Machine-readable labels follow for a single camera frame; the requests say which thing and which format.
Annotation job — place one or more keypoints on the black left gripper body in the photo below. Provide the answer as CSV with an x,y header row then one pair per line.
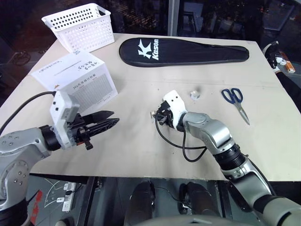
x,y
78,130

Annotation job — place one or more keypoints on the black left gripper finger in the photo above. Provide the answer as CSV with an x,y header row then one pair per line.
x,y
100,115
105,126

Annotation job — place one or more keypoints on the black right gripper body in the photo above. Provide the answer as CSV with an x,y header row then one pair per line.
x,y
167,115

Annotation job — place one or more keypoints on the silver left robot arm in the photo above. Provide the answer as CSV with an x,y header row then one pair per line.
x,y
16,146

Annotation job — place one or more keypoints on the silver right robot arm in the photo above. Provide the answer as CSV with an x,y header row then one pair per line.
x,y
216,139

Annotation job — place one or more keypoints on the white paper-covered slotted box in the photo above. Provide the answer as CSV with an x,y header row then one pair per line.
x,y
77,68

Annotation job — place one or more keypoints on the small orange box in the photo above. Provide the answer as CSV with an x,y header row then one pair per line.
x,y
289,67

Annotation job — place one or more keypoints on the white power strip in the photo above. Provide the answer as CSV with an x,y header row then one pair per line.
x,y
68,195

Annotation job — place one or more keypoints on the black Kason racket cover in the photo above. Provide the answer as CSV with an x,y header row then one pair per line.
x,y
188,53

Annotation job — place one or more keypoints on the white perforated plastic basket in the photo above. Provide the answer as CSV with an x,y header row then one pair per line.
x,y
80,33

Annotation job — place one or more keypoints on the black and white sneaker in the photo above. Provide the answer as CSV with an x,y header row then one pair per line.
x,y
271,53

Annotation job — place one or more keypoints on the black trouser leg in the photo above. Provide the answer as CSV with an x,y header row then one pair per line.
x,y
290,82

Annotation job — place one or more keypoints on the grey robot torso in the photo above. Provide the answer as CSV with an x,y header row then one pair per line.
x,y
284,215

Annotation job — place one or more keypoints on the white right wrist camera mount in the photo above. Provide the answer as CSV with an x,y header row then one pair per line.
x,y
177,106

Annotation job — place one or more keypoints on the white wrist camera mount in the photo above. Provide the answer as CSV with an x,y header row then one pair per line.
x,y
60,113
177,106

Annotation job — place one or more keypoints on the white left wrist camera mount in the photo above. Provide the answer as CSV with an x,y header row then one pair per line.
x,y
60,113

